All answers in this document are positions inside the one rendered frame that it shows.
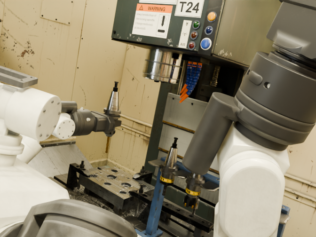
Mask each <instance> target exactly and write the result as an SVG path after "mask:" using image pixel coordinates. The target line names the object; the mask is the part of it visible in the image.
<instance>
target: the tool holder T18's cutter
mask: <svg viewBox="0 0 316 237"><path fill-rule="evenodd" d="M197 201H198V199H197V198H191V197H188V196H187V195H186V196H185V197H184V201H183V204H184V206H185V207H189V206H191V208H192V209H193V208H196V207H197Z"/></svg>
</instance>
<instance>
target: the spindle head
mask: <svg viewBox="0 0 316 237"><path fill-rule="evenodd" d="M139 1H140V0H117V5H116V11H115V17H114V23H113V28H112V34H111V38H112V39H111V40H114V41H118V42H122V43H126V44H129V45H133V46H137V47H142V48H145V49H147V48H152V49H158V50H163V51H168V52H173V53H177V54H181V55H182V54H185V55H192V56H198V57H202V58H206V59H209V60H210V63H209V64H213V65H218V66H224V67H229V68H234V69H240V70H245V71H247V70H248V69H249V67H250V65H251V63H252V61H253V59H254V56H255V54H256V52H257V51H261V52H265V53H268V54H269V53H270V52H271V51H275V50H277V49H275V48H273V47H272V45H273V44H274V41H272V40H270V39H268V38H267V37H266V35H267V33H268V31H269V29H270V27H271V25H272V23H273V21H274V18H275V16H276V14H277V12H278V10H279V8H280V6H281V4H282V3H281V2H280V1H279V0H223V3H222V7H221V12H220V16H219V20H218V24H217V29H216V33H215V37H214V42H213V47H212V51H211V55H202V54H198V48H199V44H200V40H201V35H202V31H203V26H204V22H205V16H206V12H207V7H208V3H209V0H205V1H204V5H203V10H202V15H201V18H198V17H186V16H175V10H176V5H177V4H176V5H175V4H158V3H141V2H139ZM137 4H151V5H168V6H173V8H172V13H171V18H170V23H169V27H168V32H167V37H166V38H159V37H152V36H145V35H138V34H132V32H133V26H134V19H135V14H136V8H137ZM184 20H189V21H192V22H191V27H190V33H189V38H188V42H187V47H186V48H181V47H178V46H179V41H180V36H181V32H182V26H183V21H184ZM196 20H198V21H199V22H200V27H199V28H198V29H194V28H193V27H192V24H193V22H194V21H196ZM193 31H197V32H198V37H197V38H196V39H195V40H193V39H191V38H190V34H191V32H193ZM191 41H193V42H195V44H196V47H195V49H194V50H189V48H188V44H189V43H190V42H191Z"/></svg>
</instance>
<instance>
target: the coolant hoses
mask: <svg viewBox="0 0 316 237"><path fill-rule="evenodd" d="M182 60H185V61H188V67H187V68H188V69H187V76H186V77H187V78H186V83H185V85H184V87H183V88H182V90H181V92H180V93H182V94H181V96H180V98H182V99H181V100H180V101H179V103H181V102H182V101H184V100H185V99H186V98H187V97H189V95H190V94H191V93H192V91H193V90H194V88H195V85H196V84H197V82H198V79H199V76H200V75H199V74H200V71H201V67H202V64H207V65H209V63H210V60H209V59H206V58H202V57H198V56H192V55H185V54H182ZM192 62H193V65H192ZM197 63H198V65H197ZM191 66H193V67H192V70H191ZM196 66H197V70H196ZM195 72H196V74H195ZM194 75H195V76H194Z"/></svg>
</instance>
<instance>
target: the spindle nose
mask: <svg viewBox="0 0 316 237"><path fill-rule="evenodd" d="M183 61H184V60H182V55H181V54H177V53H173V52H168V51H163V50H158V49H152V48H147V50H146V55H145V61H144V65H143V71H142V72H143V73H142V77H144V78H147V79H151V80H156V81H161V82H165V83H171V84H178V83H179V80H180V76H181V71H182V66H183Z"/></svg>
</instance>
